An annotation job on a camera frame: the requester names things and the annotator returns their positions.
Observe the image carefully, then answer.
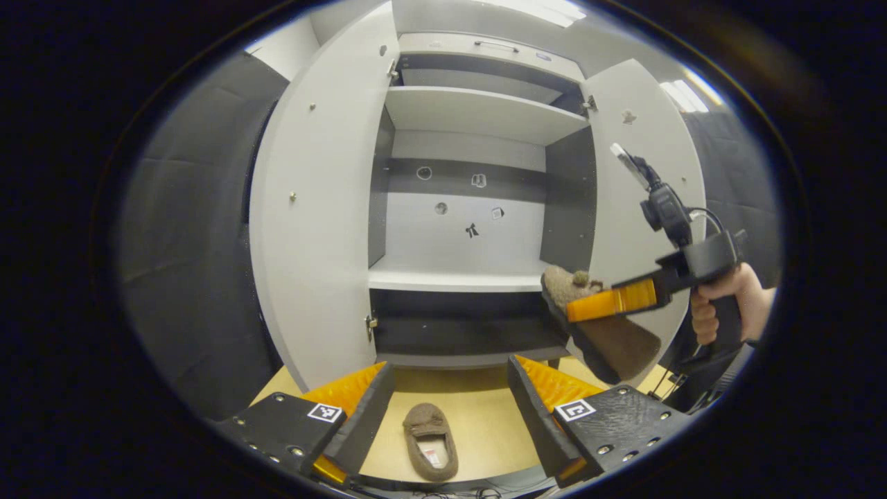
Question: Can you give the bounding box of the ceiling light panel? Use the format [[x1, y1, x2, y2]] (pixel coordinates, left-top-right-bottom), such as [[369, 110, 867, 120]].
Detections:
[[658, 69, 725, 114], [485, 0, 586, 28]]

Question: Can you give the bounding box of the white shoe cabinet door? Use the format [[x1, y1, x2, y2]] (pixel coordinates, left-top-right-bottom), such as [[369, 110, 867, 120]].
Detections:
[[581, 59, 708, 389], [249, 0, 401, 392]]

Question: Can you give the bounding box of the black backdrop cloth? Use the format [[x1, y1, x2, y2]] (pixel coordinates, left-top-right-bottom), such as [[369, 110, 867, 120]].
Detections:
[[114, 50, 785, 422]]

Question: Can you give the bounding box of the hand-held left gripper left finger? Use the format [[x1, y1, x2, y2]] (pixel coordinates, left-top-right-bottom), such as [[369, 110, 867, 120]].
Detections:
[[220, 362, 397, 486]]

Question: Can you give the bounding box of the brown slipper shoe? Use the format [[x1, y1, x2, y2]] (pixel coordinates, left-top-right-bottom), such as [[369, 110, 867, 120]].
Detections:
[[403, 403, 459, 482], [541, 265, 662, 385]]

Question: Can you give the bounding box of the white shoe cabinet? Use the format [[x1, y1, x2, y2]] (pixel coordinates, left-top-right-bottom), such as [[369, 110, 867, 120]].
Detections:
[[367, 31, 598, 369]]

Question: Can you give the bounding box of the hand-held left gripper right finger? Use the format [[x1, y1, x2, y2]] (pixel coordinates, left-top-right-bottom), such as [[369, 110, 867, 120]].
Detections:
[[506, 355, 694, 489]]

